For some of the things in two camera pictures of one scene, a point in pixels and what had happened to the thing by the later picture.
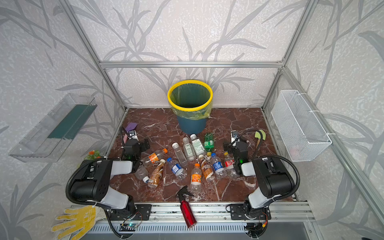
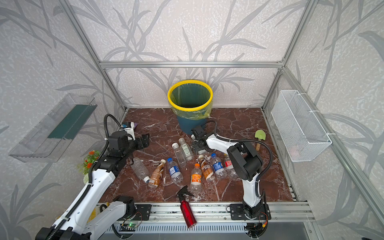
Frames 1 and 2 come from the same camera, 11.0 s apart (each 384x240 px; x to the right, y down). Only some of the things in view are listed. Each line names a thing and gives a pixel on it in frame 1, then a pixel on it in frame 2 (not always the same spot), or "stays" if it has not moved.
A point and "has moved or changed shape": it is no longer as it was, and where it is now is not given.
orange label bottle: x=196 y=175 stays
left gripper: x=132 y=146 -> x=140 y=141
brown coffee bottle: x=154 y=180 stays
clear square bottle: x=189 y=150 stays
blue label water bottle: x=218 y=167 stays
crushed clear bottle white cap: x=142 y=174 stays
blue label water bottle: x=177 y=169 has moved or changed shape
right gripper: x=237 y=147 -> x=197 y=135
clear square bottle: x=179 y=155 stays
